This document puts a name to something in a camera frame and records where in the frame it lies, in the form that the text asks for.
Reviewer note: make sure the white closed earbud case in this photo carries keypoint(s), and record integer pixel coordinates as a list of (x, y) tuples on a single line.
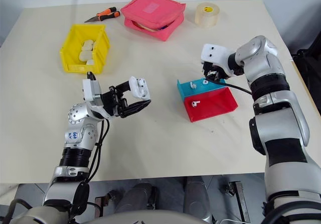
[(87, 45), (85, 55), (90, 62)]

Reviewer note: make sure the white earbud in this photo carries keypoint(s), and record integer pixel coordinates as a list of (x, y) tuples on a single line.
[(141, 82), (195, 103), (205, 82), (193, 85)]

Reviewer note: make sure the teal plastic tray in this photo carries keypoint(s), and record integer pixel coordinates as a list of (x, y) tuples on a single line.
[(186, 89)]

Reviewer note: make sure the dark grey rounded leg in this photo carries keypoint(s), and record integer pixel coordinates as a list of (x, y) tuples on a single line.
[(196, 196), (136, 196)]

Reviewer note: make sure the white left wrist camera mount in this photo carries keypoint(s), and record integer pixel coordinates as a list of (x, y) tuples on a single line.
[(88, 89)]

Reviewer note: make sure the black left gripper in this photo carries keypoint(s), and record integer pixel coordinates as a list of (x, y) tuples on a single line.
[(113, 101)]

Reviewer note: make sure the orange black pliers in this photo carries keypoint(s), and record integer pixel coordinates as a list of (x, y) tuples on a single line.
[(107, 14)]

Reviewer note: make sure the yellow plastic bin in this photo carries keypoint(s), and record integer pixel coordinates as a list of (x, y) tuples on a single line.
[(69, 43)]

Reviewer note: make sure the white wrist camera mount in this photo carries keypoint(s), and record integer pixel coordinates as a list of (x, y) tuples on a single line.
[(213, 53), (88, 89)]

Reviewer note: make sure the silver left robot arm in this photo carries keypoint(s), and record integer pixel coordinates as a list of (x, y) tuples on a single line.
[(77, 131)]

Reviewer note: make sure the grey robot torso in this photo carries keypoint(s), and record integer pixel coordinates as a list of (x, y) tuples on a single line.
[(150, 217)]

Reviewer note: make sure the clear tape roll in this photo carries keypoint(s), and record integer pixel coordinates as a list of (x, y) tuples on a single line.
[(207, 15)]

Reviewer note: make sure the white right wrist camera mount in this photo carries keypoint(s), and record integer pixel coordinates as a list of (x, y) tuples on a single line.
[(213, 53)]

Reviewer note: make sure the black object beside table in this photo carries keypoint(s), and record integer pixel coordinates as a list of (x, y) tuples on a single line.
[(311, 65)]

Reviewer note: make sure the rusty metal bar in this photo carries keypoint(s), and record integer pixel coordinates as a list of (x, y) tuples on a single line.
[(240, 201), (100, 206)]

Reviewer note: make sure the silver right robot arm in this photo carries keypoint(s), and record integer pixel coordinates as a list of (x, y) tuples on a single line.
[(276, 108)]

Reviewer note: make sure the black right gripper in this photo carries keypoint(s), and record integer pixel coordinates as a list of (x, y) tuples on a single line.
[(213, 67)]

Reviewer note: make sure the white earbud case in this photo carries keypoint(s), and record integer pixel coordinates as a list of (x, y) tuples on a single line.
[(90, 62), (136, 91), (85, 55), (87, 45)]

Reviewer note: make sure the pink fabric pouch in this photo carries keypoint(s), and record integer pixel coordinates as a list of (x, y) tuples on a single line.
[(153, 8)]

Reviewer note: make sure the red plastic tray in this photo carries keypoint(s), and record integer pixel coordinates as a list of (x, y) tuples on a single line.
[(213, 106)]

